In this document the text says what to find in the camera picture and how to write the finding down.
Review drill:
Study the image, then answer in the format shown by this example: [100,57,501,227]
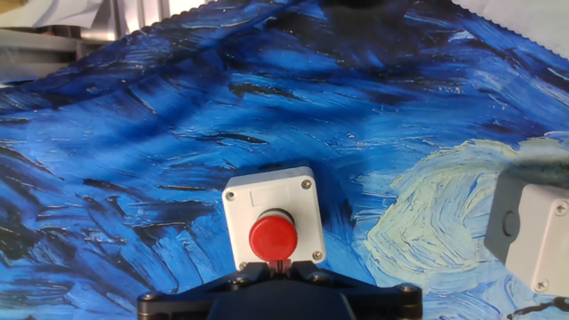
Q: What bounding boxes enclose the grey box red button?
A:
[483,171,569,298]

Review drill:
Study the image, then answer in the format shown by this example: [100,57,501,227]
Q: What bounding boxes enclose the white box red mushroom button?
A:
[220,165,328,272]

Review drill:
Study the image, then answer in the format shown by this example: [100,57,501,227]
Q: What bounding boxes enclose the crumpled white plastic bag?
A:
[0,0,106,30]

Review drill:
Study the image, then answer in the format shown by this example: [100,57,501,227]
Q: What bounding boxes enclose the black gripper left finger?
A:
[136,259,282,320]

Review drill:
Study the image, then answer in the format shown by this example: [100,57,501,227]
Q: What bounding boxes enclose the Van Gogh painting tablecloth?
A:
[0,0,569,320]

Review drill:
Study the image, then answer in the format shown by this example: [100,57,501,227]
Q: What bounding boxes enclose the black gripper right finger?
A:
[281,259,423,320]

